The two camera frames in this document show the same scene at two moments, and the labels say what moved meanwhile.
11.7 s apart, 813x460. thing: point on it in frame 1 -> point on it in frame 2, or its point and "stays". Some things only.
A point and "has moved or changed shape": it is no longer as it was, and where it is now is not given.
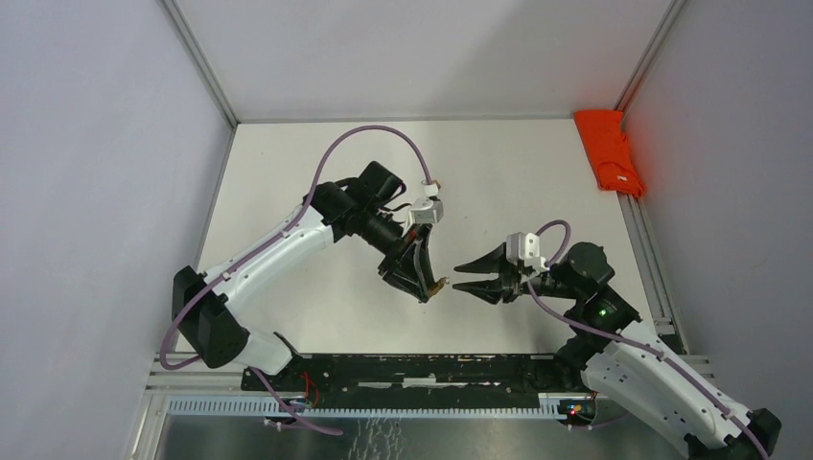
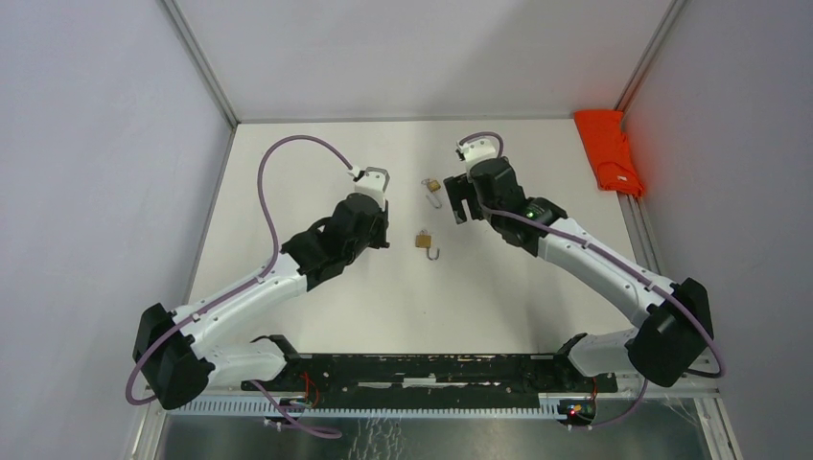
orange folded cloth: x=608 y=149 stays
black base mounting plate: x=500 y=377 stays
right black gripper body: x=517 y=281 -> x=460 y=188
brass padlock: x=434 y=291 has moved or changed shape
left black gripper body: x=409 y=237 -> x=377 y=237
